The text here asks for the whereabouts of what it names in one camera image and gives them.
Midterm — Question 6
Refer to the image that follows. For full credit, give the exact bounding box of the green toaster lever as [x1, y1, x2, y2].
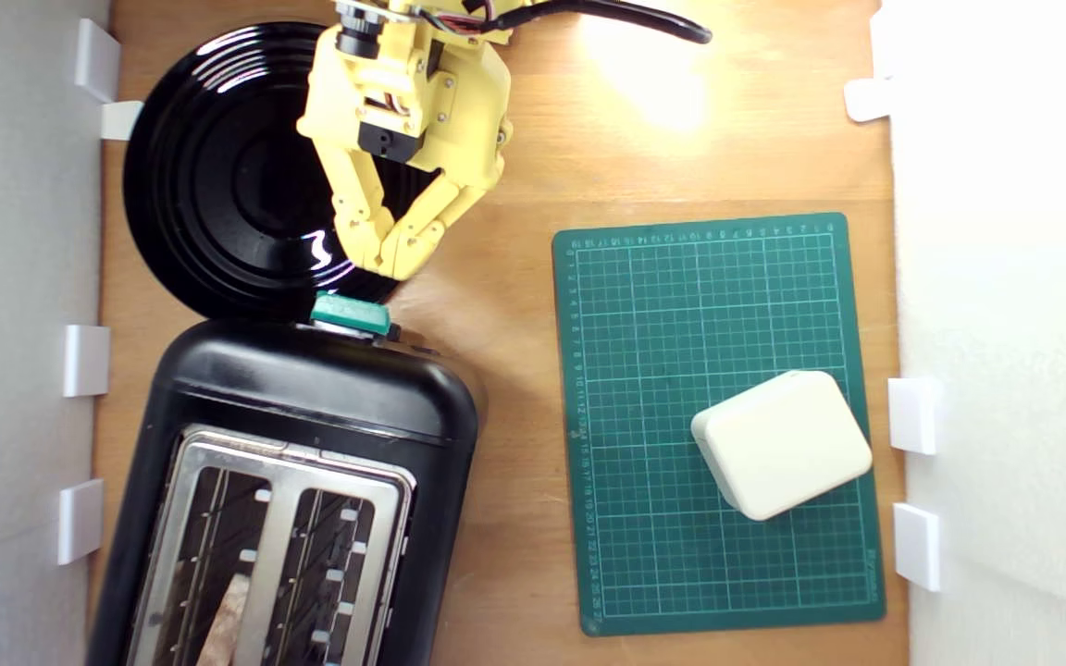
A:
[309, 291, 392, 337]

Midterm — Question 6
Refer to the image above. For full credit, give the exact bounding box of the black two-slot toaster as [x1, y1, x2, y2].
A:
[84, 317, 481, 666]

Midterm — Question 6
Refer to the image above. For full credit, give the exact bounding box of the black plate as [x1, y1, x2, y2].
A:
[122, 20, 442, 325]

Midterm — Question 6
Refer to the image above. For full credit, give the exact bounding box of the green cutting mat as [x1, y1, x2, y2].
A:
[552, 213, 887, 637]

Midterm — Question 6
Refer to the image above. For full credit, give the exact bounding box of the white block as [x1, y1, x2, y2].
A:
[690, 370, 874, 522]

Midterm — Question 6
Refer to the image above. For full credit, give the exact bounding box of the brown bread slice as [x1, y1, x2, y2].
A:
[195, 573, 253, 666]

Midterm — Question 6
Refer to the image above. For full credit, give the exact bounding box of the yellow wrist camera mount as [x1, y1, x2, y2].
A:
[334, 0, 415, 61]

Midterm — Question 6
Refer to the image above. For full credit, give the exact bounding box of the black cable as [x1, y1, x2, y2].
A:
[491, 0, 713, 45]

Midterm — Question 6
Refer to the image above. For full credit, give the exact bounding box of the white wall clip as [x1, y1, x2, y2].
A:
[887, 376, 939, 455]
[843, 78, 893, 123]
[893, 502, 943, 593]
[56, 478, 105, 566]
[100, 100, 145, 142]
[63, 324, 112, 399]
[75, 18, 122, 103]

